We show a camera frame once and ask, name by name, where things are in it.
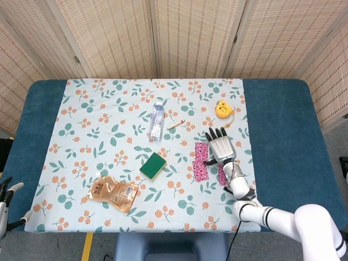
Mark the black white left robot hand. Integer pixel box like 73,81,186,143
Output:
0,176,33,240

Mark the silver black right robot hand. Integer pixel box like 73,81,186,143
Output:
203,127,237,166

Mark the black floor equipment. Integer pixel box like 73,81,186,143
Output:
0,138,14,175
338,156,348,187

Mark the yellow cartoon tape measure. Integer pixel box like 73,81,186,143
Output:
214,100,237,128

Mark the wooden red-tipped pen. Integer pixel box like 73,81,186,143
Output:
167,119,187,130

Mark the blue padded table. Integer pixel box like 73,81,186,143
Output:
5,78,324,233

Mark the clear plastic water bottle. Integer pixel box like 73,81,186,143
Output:
148,102,166,142

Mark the green and yellow sponge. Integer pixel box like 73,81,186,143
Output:
139,152,167,182

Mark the yellow floor tape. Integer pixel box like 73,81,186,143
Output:
81,232,95,261

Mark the brown spouted liquid pouch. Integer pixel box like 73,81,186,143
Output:
87,171,139,214

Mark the floral print tablecloth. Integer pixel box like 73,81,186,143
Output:
24,78,262,233

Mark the grey-blue robot torso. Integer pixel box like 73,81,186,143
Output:
113,232,229,261

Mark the woven rattan screen panel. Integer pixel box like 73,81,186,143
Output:
0,16,47,136
0,0,95,79
297,16,348,134
222,0,348,79
149,0,248,79
45,0,158,79

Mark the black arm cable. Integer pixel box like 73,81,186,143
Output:
227,209,244,261

